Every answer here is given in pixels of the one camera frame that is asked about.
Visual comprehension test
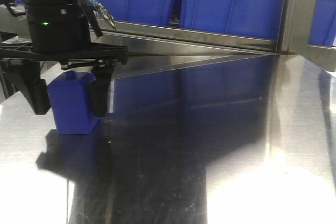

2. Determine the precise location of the blue plastic bin right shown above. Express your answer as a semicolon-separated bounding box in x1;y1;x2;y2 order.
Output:
180;0;284;40

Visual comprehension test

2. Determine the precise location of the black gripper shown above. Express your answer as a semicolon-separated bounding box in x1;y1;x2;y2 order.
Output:
1;42;129;117

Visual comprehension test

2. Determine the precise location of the stainless steel shelf frame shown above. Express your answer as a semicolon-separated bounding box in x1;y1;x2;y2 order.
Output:
0;0;336;83

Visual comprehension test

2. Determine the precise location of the blue rectangular plastic part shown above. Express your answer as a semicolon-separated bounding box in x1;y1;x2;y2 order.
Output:
47;70;98;134

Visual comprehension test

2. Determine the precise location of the black cable bundle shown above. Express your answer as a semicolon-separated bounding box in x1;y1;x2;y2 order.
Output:
61;0;118;38

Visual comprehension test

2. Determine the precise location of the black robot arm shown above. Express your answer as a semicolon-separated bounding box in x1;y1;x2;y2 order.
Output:
1;0;128;117

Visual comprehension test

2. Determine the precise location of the blue bin far right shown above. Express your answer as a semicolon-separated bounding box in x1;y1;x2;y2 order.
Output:
309;0;335;47

